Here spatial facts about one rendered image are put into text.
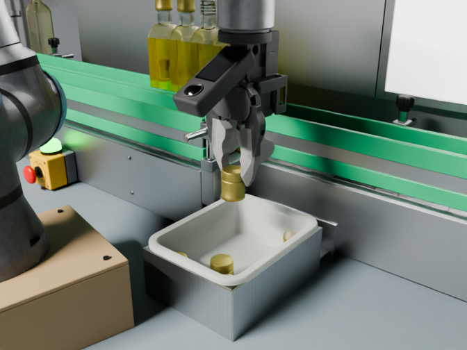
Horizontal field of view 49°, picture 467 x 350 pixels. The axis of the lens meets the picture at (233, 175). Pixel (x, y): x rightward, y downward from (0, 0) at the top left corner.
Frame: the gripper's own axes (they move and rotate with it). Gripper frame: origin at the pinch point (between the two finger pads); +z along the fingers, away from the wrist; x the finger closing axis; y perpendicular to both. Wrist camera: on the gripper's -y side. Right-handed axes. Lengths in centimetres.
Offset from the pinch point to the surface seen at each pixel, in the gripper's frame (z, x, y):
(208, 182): 6.5, 11.3, 6.1
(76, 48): 26, 258, 130
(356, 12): -20.0, 2.2, 34.1
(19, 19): 6, 261, 95
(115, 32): -10, 74, 33
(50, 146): 8, 52, -1
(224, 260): 11.3, -2.4, -4.4
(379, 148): -2.2, -12.7, 18.8
